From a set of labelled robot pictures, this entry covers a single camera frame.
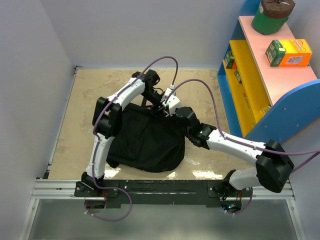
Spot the orange green crayon box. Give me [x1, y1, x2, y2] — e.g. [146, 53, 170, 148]
[265, 39, 313, 67]

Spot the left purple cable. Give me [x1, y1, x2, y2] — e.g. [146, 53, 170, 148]
[84, 56, 179, 222]

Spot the green brown cylinder container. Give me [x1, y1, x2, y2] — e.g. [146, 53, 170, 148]
[251, 0, 296, 35]

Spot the small green box shelf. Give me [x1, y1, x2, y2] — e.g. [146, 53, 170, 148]
[224, 50, 237, 69]
[234, 69, 242, 84]

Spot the small green box upper shelf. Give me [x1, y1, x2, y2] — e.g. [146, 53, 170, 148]
[224, 50, 237, 69]

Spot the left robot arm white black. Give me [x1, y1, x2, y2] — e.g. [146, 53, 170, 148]
[81, 70, 162, 196]

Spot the black student backpack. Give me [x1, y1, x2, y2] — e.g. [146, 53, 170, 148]
[106, 103, 186, 173]

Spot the aluminium rail frame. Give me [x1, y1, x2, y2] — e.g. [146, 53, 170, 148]
[21, 67, 302, 240]

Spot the small green box lower shelf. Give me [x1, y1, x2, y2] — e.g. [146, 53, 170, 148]
[234, 69, 242, 84]

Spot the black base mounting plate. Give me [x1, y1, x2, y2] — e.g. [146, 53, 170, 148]
[74, 180, 253, 210]

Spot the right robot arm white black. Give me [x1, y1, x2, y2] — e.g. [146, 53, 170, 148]
[173, 106, 295, 197]

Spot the purple cable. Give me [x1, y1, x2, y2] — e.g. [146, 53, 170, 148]
[163, 78, 320, 215]
[84, 56, 179, 222]

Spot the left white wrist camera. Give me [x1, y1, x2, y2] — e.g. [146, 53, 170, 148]
[163, 88, 176, 99]

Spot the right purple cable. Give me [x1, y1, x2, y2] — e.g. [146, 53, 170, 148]
[163, 78, 320, 215]

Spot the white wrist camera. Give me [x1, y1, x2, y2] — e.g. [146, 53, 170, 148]
[163, 88, 176, 99]
[162, 95, 182, 116]

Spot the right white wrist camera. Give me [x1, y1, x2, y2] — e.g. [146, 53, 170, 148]
[162, 95, 182, 116]

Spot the colourful wooden shelf unit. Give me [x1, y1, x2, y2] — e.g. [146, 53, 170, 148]
[217, 0, 320, 143]

